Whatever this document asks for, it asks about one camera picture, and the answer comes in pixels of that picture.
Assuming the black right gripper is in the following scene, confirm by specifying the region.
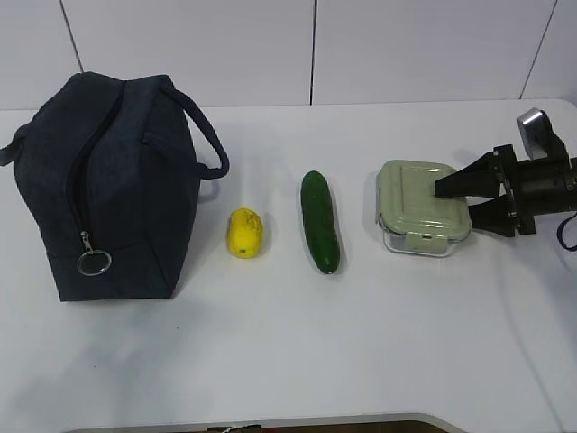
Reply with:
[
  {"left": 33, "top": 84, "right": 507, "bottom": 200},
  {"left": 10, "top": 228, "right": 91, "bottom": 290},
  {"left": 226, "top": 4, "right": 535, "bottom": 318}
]
[{"left": 434, "top": 145, "right": 576, "bottom": 237}]

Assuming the glass container green lid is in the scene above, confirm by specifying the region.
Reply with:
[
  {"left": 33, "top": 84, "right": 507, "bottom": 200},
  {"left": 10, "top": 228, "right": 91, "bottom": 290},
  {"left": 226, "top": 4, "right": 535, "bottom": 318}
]
[{"left": 375, "top": 160, "right": 472, "bottom": 257}]

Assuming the green cucumber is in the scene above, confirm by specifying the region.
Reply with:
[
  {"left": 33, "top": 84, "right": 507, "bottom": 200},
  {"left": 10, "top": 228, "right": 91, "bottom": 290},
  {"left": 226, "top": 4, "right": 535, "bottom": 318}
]
[{"left": 300, "top": 170, "right": 340, "bottom": 274}]

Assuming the yellow lemon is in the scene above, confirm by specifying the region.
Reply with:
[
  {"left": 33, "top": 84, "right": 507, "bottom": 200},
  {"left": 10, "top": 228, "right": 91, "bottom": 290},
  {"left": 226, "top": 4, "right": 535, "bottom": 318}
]
[{"left": 227, "top": 207, "right": 264, "bottom": 259}]

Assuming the dark blue lunch bag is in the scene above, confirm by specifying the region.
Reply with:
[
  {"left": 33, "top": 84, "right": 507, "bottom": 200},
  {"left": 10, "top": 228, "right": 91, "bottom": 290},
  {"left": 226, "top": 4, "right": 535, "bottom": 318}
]
[{"left": 1, "top": 72, "right": 230, "bottom": 302}]

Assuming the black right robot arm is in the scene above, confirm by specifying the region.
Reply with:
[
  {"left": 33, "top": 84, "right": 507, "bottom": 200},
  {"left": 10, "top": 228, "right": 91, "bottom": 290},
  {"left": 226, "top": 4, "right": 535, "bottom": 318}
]
[{"left": 434, "top": 144, "right": 576, "bottom": 237}]

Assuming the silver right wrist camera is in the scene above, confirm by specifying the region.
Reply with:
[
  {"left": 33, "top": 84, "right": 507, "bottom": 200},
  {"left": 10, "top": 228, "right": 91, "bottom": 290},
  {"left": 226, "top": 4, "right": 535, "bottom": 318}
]
[{"left": 517, "top": 107, "right": 568, "bottom": 161}]

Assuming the metal zipper pull ring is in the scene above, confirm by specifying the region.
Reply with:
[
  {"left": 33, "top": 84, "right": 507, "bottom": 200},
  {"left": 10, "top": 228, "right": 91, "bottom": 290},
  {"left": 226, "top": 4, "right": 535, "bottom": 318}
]
[{"left": 76, "top": 230, "right": 113, "bottom": 276}]

